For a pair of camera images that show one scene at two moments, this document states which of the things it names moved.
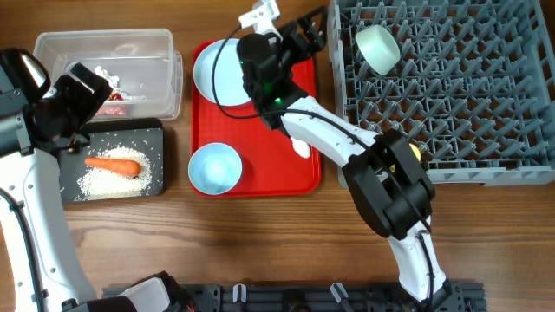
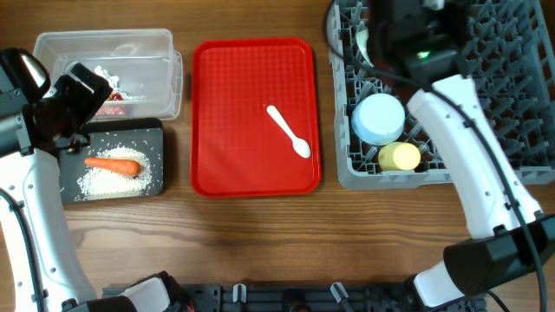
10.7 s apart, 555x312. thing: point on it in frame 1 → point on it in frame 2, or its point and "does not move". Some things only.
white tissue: [113, 80] does not move
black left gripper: [88, 104] does not move
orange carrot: [127, 166] does not move
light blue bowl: [215, 168] → [378, 119]
